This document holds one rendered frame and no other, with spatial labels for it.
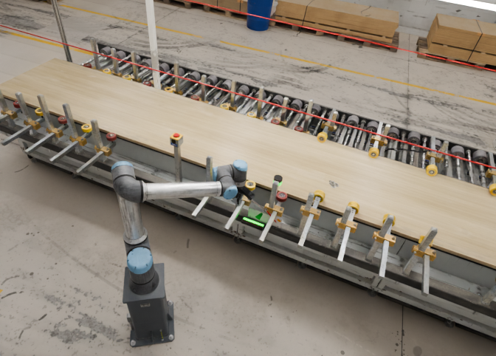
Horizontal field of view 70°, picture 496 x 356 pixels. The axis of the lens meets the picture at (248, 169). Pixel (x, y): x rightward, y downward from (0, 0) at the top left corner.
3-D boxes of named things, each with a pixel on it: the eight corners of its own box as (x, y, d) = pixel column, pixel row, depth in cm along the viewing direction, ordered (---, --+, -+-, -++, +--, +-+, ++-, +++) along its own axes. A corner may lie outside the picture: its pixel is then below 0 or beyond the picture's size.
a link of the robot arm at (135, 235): (128, 263, 230) (107, 179, 181) (125, 242, 242) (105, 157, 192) (152, 257, 235) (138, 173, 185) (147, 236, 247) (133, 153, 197)
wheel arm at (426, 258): (426, 297, 205) (428, 294, 203) (421, 295, 206) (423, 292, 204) (427, 249, 231) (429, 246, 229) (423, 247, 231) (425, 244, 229)
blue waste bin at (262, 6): (266, 35, 725) (271, -4, 676) (240, 29, 736) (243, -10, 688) (274, 25, 767) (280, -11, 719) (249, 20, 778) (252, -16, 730)
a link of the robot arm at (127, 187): (116, 192, 173) (241, 187, 204) (113, 175, 182) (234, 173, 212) (114, 208, 180) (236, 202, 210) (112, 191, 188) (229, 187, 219)
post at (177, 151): (180, 190, 283) (178, 146, 253) (175, 189, 284) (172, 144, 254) (183, 187, 286) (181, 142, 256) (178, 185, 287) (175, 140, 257)
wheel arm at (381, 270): (383, 280, 211) (384, 277, 208) (376, 278, 212) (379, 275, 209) (391, 221, 246) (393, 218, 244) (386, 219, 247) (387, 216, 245)
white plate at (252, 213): (280, 228, 263) (282, 219, 256) (247, 216, 269) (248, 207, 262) (280, 227, 263) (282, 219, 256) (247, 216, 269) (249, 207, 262)
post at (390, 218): (370, 264, 249) (394, 218, 217) (364, 261, 250) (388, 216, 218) (370, 259, 252) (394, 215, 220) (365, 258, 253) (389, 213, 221)
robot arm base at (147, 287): (159, 292, 228) (157, 284, 221) (128, 296, 224) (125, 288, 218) (159, 267, 242) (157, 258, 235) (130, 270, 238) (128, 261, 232)
